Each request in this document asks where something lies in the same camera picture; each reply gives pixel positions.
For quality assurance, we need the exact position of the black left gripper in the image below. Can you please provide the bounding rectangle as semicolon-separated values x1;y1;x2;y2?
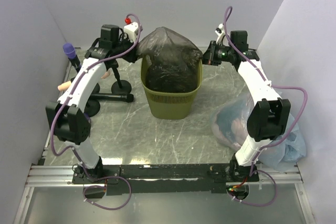
112;35;142;63

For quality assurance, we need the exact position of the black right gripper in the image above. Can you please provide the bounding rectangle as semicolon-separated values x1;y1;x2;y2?
197;41;235;67

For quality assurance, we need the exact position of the grey translucent trash bag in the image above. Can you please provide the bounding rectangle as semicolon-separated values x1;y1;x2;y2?
137;27;202;93

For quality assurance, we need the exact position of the translucent bag with clothes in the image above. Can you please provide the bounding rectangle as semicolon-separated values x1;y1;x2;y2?
212;91;307;172

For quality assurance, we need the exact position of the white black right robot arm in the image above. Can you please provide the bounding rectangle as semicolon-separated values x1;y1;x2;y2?
202;27;291;182

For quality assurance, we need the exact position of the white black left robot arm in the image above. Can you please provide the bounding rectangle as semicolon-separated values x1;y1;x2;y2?
46;22;142;183

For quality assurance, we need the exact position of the olive green mesh trash bin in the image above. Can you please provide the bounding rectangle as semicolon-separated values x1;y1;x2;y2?
141;56;203;120

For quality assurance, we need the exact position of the purple microphone on stand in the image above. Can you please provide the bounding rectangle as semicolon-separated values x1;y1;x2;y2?
62;42;81;73

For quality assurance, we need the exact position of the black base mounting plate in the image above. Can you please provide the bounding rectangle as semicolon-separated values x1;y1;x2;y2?
72;162;259;196

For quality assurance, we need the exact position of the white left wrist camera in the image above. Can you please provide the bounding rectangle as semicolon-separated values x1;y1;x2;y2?
123;17;142;43

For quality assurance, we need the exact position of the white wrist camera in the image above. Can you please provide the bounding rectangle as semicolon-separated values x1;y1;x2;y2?
215;23;226;46
123;17;142;43

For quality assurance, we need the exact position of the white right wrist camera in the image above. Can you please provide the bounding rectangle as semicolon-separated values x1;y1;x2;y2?
215;23;226;46

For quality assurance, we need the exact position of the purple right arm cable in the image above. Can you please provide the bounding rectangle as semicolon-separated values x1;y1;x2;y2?
223;6;308;177

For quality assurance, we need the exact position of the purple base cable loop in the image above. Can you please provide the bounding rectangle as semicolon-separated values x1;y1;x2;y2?
82;176;132;211

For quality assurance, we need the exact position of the aluminium rail frame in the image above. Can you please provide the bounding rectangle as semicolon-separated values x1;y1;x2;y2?
15;166;316;223

